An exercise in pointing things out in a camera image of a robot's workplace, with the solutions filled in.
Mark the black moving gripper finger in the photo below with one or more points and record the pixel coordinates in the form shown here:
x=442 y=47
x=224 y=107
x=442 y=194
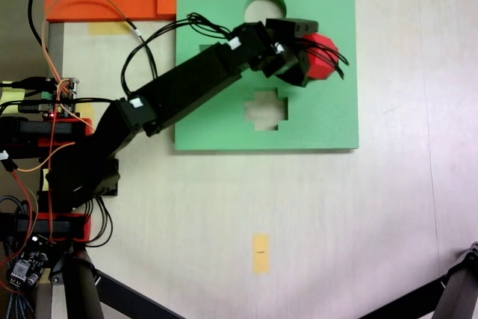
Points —
x=298 y=72

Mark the red octagonal pillar block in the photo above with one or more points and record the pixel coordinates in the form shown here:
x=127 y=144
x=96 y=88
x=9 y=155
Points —
x=319 y=71

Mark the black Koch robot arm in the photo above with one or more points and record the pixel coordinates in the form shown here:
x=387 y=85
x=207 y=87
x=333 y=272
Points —
x=194 y=80

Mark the green shape sorting board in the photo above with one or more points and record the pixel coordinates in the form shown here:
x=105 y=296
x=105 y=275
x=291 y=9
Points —
x=328 y=121

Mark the beige tape strip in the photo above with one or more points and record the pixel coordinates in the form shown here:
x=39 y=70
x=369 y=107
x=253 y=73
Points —
x=104 y=28

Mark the yellow tape marker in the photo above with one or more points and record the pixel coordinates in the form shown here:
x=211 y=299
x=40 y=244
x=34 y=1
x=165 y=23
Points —
x=260 y=255

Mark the small yellow sticky note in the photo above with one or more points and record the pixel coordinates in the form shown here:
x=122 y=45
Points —
x=87 y=110

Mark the red black table clamp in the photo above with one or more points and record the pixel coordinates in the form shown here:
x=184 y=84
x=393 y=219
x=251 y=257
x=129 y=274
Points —
x=86 y=227
x=86 y=126

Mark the black USB plug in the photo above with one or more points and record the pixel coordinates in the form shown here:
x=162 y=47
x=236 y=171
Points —
x=33 y=107

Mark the black tripod leg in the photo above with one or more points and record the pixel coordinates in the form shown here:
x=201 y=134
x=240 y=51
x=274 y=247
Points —
x=459 y=289
x=78 y=289

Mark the large yellow sticky note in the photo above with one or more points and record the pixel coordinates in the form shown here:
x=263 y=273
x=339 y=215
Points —
x=7 y=96

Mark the black power converter board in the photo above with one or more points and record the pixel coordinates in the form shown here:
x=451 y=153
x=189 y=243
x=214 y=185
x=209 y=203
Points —
x=26 y=266

